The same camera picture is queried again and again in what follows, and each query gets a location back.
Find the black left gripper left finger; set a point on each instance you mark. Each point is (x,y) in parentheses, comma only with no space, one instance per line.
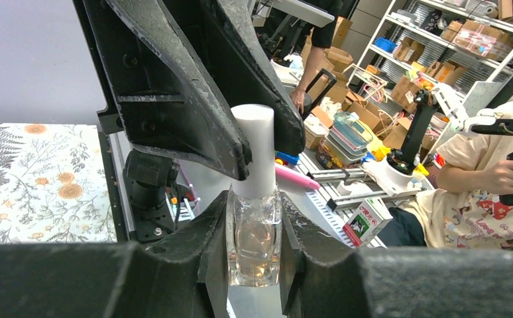
(181,275)

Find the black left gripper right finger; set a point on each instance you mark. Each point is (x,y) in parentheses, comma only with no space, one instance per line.
(322,277)

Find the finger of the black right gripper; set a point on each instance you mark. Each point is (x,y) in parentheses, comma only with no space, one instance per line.
(223,36)
(157,90)

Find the clear nail polish bottle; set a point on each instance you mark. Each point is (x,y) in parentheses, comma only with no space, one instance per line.
(254,236)

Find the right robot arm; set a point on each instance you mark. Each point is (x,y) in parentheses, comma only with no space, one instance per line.
(147,183)

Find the green white carton box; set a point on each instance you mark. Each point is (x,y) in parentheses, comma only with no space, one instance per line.
(368,219)

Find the standing person in black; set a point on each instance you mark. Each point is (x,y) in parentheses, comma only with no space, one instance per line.
(321,40)

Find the pink toy wand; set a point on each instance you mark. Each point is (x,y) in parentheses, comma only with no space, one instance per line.
(295,177)

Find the stacked plastic containers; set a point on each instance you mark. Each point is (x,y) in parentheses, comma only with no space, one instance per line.
(350,135)

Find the floral tablecloth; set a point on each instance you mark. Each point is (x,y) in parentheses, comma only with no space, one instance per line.
(52,185)

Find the seated person in cream shirt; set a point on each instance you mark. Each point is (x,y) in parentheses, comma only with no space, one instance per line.
(472,206)

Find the white metal storage shelf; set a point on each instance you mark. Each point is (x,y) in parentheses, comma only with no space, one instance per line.
(375,21)

